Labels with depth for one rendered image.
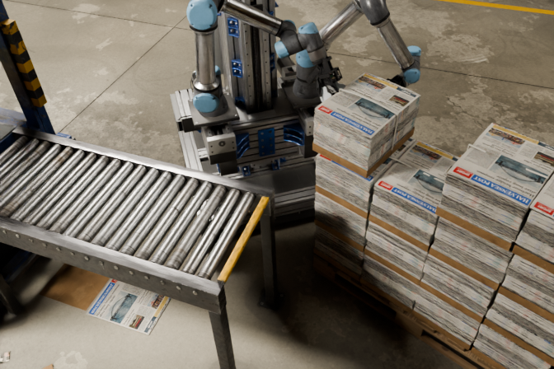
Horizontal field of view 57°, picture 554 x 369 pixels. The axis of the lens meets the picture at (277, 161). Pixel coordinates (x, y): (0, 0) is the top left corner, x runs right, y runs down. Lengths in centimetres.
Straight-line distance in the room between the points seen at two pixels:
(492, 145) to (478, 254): 42
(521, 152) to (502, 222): 29
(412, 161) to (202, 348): 133
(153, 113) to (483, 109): 249
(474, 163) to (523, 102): 241
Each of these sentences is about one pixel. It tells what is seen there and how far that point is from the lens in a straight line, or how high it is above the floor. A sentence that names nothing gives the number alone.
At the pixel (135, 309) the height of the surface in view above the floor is 1.
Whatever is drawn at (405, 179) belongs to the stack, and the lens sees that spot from 218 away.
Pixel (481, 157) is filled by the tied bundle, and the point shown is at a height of 106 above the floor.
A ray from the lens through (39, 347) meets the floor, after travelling 289.
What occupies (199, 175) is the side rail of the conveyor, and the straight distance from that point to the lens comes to 223.
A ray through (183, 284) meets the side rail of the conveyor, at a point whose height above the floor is 80.
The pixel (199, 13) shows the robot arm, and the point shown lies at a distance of 210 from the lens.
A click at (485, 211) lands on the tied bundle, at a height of 96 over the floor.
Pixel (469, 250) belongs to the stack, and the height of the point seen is 73.
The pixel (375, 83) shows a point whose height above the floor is 106.
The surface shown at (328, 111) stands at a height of 106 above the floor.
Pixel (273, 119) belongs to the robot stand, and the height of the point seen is 73.
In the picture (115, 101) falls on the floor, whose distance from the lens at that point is 426.
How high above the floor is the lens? 231
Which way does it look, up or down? 42 degrees down
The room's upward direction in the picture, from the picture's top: 2 degrees counter-clockwise
